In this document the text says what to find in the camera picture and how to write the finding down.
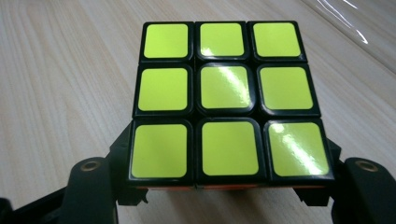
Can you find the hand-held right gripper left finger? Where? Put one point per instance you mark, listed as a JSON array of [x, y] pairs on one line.
[[121, 174]]

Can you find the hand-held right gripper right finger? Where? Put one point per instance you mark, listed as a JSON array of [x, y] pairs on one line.
[[317, 194]]

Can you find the yellow and green puzzle cube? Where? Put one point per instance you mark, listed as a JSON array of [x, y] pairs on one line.
[[227, 102]]

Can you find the clear plastic bag white trim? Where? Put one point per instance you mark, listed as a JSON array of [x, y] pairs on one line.
[[358, 28]]

